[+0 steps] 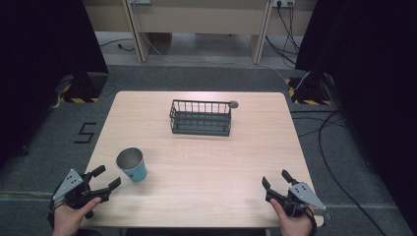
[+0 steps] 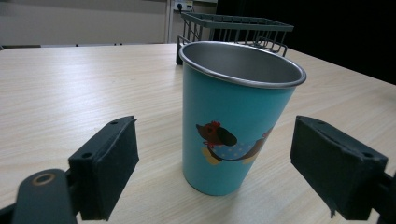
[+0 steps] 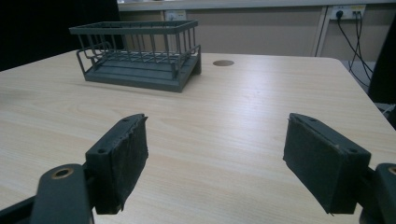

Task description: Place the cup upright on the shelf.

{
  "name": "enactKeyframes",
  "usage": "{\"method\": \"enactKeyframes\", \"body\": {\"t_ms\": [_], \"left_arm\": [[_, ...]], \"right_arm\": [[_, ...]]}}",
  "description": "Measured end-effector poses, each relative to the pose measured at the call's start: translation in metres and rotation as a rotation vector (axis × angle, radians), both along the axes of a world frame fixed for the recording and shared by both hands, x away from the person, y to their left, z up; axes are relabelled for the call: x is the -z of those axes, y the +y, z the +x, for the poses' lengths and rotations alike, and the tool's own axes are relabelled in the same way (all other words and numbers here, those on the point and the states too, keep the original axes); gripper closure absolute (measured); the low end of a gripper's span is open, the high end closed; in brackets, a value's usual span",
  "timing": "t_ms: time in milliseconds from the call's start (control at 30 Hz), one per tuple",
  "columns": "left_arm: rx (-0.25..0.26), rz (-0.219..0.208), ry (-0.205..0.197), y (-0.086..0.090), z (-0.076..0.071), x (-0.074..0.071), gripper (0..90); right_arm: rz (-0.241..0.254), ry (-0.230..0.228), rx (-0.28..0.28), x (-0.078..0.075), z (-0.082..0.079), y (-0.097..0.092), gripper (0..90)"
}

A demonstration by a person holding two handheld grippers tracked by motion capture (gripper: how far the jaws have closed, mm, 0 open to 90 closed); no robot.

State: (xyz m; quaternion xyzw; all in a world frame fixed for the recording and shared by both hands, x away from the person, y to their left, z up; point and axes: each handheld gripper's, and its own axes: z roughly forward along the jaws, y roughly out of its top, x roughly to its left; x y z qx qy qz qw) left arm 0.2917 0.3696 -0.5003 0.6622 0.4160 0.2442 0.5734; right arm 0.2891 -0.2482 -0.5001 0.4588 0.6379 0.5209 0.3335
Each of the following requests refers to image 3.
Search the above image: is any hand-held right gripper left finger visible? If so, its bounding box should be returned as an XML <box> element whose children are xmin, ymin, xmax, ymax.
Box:
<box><xmin>84</xmin><ymin>113</ymin><xmax>149</xmax><ymax>216</ymax></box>

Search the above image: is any black curtain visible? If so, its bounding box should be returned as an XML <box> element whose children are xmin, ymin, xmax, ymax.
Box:
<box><xmin>0</xmin><ymin>0</ymin><xmax>121</xmax><ymax>73</ymax></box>

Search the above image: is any white wall power socket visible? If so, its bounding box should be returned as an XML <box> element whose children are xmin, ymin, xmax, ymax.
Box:
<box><xmin>330</xmin><ymin>4</ymin><xmax>367</xmax><ymax>21</ymax></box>

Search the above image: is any dark grey wire rack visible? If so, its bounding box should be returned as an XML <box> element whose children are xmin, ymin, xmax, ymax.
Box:
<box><xmin>68</xmin><ymin>20</ymin><xmax>203</xmax><ymax>93</ymax></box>

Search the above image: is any white wall socket plate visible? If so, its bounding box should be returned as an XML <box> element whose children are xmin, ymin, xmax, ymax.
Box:
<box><xmin>164</xmin><ymin>9</ymin><xmax>188</xmax><ymax>21</ymax></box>

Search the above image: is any black power cable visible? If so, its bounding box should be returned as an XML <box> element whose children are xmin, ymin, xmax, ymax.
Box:
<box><xmin>347</xmin><ymin>10</ymin><xmax>372</xmax><ymax>89</ymax></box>
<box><xmin>335</xmin><ymin>10</ymin><xmax>374</xmax><ymax>74</ymax></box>

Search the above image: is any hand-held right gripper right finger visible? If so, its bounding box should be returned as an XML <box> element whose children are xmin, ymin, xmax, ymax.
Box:
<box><xmin>282</xmin><ymin>112</ymin><xmax>372</xmax><ymax>216</ymax></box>

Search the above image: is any round brown cable grommet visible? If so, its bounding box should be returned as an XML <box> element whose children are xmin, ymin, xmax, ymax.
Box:
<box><xmin>212</xmin><ymin>59</ymin><xmax>235</xmax><ymax>67</ymax></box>

